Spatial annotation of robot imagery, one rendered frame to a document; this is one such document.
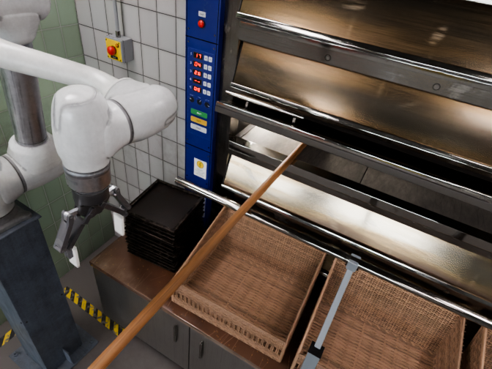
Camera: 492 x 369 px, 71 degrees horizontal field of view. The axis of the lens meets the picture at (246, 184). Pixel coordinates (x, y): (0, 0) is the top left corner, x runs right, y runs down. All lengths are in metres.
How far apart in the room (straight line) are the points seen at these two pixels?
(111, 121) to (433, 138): 1.01
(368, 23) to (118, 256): 1.51
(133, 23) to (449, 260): 1.66
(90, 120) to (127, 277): 1.21
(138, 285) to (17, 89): 0.97
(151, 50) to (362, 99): 0.96
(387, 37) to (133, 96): 0.80
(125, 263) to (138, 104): 1.20
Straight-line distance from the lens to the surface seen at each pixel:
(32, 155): 1.44
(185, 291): 1.57
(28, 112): 1.35
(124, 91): 0.79
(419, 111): 1.30
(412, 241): 1.57
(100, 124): 0.69
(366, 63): 1.27
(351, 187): 1.47
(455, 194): 1.25
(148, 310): 0.94
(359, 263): 1.18
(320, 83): 1.34
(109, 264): 1.86
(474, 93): 1.27
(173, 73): 1.67
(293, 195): 1.59
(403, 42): 1.23
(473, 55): 1.23
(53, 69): 0.91
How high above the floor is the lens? 2.00
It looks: 37 degrees down
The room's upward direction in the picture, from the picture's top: 8 degrees clockwise
